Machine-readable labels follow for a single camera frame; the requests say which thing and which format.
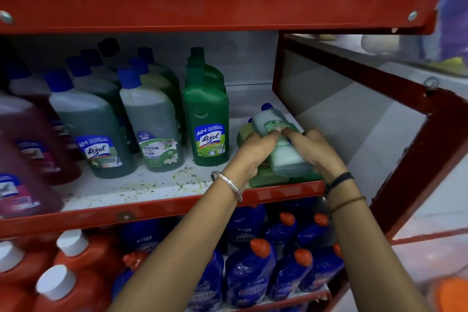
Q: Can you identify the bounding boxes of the person's left hand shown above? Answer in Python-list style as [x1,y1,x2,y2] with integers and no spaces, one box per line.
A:
[223,128,283,192]

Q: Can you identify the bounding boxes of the person's right hand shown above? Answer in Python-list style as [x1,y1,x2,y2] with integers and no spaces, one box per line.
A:
[282,127,349,187]

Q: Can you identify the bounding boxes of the pale green cleaner bottle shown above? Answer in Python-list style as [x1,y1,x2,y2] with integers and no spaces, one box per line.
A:
[252,103,316,179]

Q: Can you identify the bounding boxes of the person's left forearm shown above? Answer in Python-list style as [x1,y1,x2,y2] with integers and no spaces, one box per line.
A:
[107,176,253,312]

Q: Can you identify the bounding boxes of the person's right forearm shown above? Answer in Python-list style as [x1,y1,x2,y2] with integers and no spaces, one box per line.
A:
[323,176,433,312]

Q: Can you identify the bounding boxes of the small lying green bottle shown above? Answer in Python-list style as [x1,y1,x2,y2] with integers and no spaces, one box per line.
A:
[249,165,291,189]
[236,118,259,148]
[289,172,323,184]

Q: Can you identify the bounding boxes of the silver bangle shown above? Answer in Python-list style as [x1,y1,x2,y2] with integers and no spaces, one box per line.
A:
[211,171,243,204]

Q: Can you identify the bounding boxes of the black wristband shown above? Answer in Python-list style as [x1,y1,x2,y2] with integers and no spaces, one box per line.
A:
[323,172,354,196]

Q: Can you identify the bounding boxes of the dark green green-capped bottle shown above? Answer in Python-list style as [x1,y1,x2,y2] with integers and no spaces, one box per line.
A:
[189,46,224,78]
[182,62,230,167]
[186,55,226,94]

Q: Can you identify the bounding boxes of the white rounded container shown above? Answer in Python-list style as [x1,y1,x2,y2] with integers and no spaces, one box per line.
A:
[361,33,403,56]

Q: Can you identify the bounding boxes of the group of blue orange-capped bottles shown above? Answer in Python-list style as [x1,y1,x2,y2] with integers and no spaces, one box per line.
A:
[111,198,346,312]

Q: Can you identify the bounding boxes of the red metal shelf rack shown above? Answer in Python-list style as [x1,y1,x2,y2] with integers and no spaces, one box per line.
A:
[0,0,468,312]

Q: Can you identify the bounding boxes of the rows of blue-capped green bottles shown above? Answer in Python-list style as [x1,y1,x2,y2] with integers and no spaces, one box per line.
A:
[44,38,187,180]

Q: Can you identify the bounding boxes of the blurred purple bottles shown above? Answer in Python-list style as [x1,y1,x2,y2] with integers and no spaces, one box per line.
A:
[400,0,468,67]

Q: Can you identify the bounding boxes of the orange white-capped bottle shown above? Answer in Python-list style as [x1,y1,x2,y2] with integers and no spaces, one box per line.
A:
[54,229,123,287]
[33,263,112,312]
[0,239,56,312]

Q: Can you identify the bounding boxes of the orange round lid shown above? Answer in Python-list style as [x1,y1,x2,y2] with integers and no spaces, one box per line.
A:
[427,276,468,312]

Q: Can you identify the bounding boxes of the brown thread bracelet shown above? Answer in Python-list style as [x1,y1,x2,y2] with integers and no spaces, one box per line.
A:
[330,195,367,214]

